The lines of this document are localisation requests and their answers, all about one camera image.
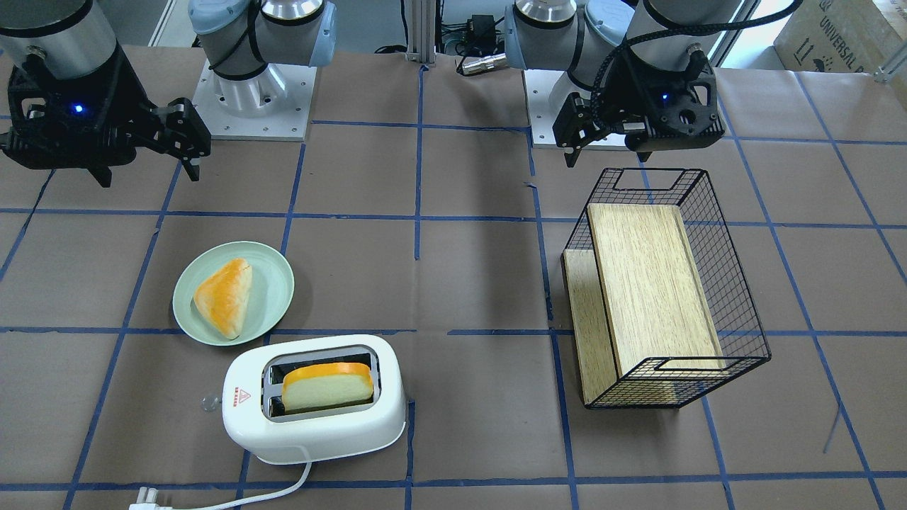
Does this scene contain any bread slice in toaster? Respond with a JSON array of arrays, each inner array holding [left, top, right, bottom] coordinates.
[[281, 362, 375, 414]]

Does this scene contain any light green plate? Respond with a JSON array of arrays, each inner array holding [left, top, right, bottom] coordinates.
[[172, 241, 295, 346]]

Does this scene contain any wooden box in basket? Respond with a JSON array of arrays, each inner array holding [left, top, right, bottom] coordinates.
[[563, 203, 726, 409]]

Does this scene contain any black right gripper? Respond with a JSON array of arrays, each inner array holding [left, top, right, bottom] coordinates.
[[2, 45, 213, 188]]

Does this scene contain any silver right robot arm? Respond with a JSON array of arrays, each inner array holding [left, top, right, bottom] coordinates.
[[2, 1, 337, 188]]

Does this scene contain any black wire basket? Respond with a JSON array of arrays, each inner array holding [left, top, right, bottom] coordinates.
[[561, 168, 772, 409]]

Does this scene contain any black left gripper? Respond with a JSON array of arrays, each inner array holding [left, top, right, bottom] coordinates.
[[553, 42, 725, 168]]

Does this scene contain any black power adapter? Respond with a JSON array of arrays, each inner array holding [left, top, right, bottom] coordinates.
[[466, 14, 496, 43]]

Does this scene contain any white toaster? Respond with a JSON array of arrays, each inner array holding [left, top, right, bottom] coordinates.
[[222, 334, 406, 465]]

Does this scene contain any white toaster power cord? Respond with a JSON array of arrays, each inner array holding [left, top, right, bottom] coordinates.
[[129, 460, 313, 510]]

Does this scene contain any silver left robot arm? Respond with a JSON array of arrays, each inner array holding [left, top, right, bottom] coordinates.
[[505, 1, 739, 167]]

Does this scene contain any cardboard box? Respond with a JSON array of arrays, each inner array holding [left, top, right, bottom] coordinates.
[[774, 1, 906, 72]]

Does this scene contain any triangular bread on plate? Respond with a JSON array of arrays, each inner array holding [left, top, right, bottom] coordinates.
[[192, 257, 253, 340]]

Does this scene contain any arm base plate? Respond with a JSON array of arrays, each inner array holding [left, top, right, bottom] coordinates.
[[523, 69, 642, 150], [192, 62, 318, 142]]

